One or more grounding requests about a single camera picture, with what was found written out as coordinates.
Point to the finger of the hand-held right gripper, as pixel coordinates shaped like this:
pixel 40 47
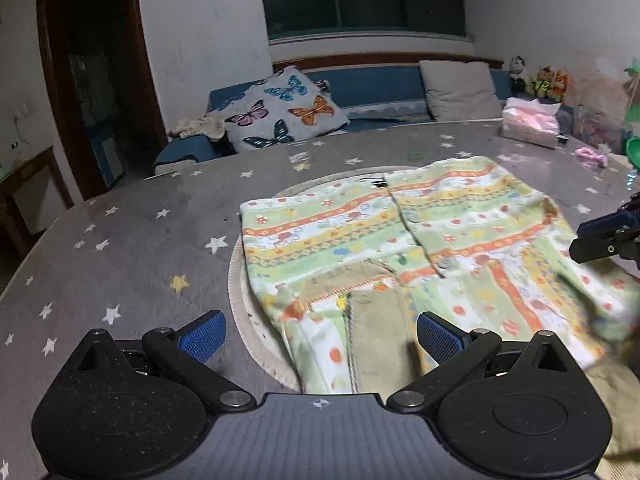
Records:
pixel 600 247
pixel 612 220

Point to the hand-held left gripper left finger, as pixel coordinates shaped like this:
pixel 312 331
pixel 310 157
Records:
pixel 202 337

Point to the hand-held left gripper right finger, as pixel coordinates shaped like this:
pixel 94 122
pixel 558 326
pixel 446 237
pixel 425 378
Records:
pixel 440 337

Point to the pink hair scrunchie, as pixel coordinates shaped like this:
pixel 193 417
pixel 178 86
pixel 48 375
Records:
pixel 592 156

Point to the green plastic container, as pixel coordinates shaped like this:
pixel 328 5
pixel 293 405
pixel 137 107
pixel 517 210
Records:
pixel 634 152

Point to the clear plastic storage box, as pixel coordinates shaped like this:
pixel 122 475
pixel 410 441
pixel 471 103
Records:
pixel 597 127

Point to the small black object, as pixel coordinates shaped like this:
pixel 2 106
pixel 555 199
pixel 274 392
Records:
pixel 563 139

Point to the grey star-print tablecloth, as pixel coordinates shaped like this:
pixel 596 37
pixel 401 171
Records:
pixel 125 240

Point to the pink tissue pack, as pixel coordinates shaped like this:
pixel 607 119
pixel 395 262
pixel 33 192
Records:
pixel 530 122

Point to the green leafy decoration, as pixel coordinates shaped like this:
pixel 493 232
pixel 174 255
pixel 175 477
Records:
pixel 634 90

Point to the orange fox plush toy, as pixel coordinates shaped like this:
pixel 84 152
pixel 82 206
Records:
pixel 560 85

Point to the yellow bear plush toy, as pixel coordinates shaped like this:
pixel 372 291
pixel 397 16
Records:
pixel 542 82

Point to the panda plush toy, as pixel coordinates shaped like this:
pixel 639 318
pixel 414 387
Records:
pixel 520 72

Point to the plain grey pillow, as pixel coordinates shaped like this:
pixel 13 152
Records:
pixel 457 90

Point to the crumpled beige cloth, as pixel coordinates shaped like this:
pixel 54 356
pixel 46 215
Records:
pixel 197 127

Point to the butterfly print pillow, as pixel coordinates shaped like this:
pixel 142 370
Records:
pixel 280 110

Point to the wooden side table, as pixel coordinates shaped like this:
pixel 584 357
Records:
pixel 25 170

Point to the blue sofa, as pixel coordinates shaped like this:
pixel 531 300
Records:
pixel 370 85

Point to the white wall socket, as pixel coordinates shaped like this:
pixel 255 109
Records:
pixel 20 111

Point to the dark wooden door frame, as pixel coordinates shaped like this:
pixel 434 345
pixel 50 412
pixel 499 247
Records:
pixel 50 85

